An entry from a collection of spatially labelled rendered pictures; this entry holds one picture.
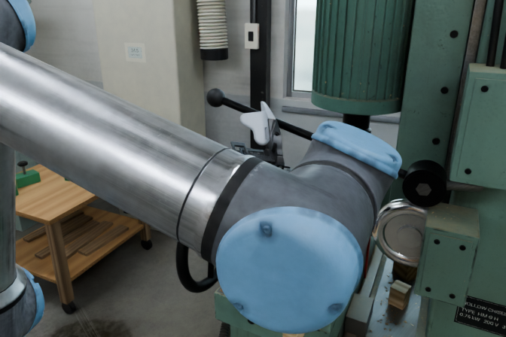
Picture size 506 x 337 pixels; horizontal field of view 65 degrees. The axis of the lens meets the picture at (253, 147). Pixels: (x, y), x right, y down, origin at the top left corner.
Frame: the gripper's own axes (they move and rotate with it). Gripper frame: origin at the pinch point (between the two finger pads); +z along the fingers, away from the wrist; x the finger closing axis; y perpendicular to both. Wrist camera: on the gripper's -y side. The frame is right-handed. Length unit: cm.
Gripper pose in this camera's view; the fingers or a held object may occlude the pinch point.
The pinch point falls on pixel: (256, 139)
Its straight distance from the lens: 74.1
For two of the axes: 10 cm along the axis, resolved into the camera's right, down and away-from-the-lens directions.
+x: -2.3, 8.6, 4.5
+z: -2.2, -4.9, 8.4
